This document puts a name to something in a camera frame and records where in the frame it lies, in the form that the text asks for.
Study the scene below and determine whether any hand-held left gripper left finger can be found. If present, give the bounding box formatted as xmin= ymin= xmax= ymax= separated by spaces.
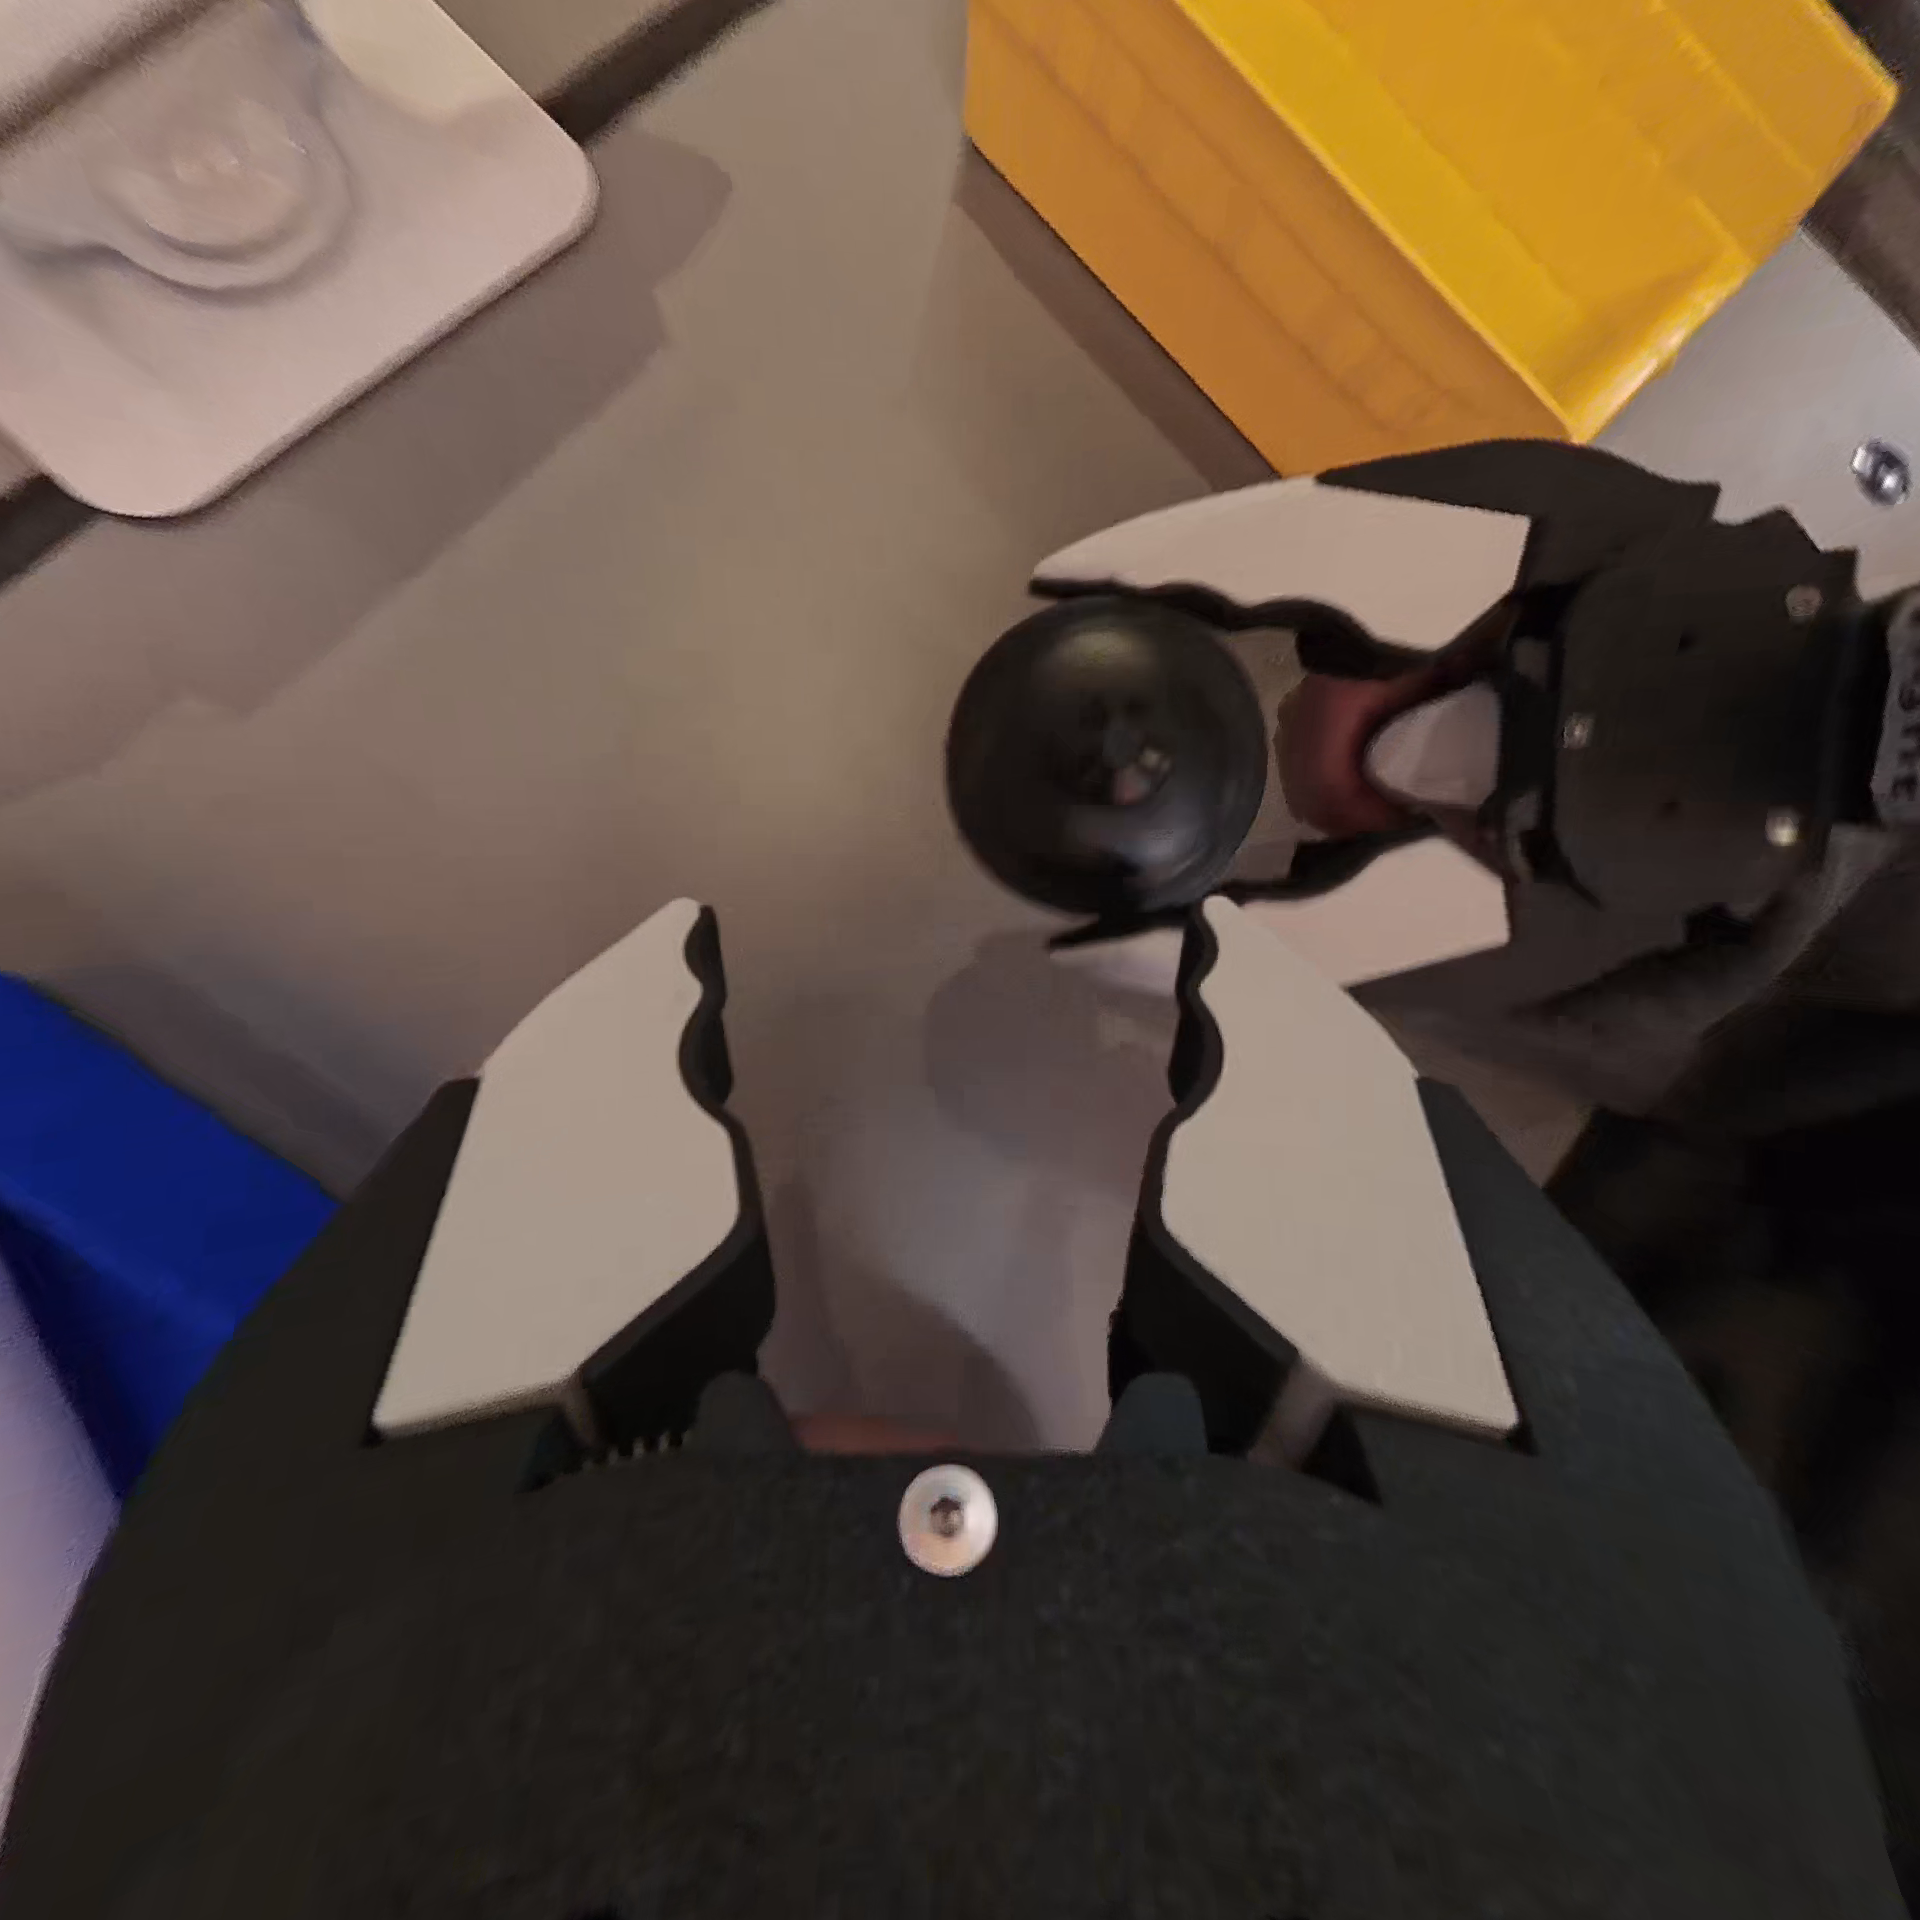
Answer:
xmin=371 ymin=896 xmax=777 ymax=1456

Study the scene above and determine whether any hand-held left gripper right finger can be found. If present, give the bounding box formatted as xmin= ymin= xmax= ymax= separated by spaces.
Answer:
xmin=1111 ymin=896 xmax=1521 ymax=1468

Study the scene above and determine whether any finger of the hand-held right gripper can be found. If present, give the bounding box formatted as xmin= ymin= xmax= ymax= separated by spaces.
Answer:
xmin=1027 ymin=474 xmax=1538 ymax=669
xmin=1041 ymin=833 xmax=1513 ymax=993

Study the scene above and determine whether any black bottle lid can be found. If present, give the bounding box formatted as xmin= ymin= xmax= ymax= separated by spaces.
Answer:
xmin=943 ymin=594 xmax=1272 ymax=915

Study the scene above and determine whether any yellow plastic bin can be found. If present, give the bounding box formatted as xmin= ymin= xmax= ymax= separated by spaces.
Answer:
xmin=963 ymin=0 xmax=1900 ymax=482

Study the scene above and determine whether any blue plastic bin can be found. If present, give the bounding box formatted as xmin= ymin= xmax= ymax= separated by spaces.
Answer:
xmin=0 ymin=971 xmax=344 ymax=1506

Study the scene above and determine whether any white plastic bottle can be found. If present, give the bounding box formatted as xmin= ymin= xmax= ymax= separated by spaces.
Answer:
xmin=0 ymin=1261 xmax=132 ymax=1741

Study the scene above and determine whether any person's right hand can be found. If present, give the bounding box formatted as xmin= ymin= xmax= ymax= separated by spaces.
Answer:
xmin=1272 ymin=665 xmax=1422 ymax=843

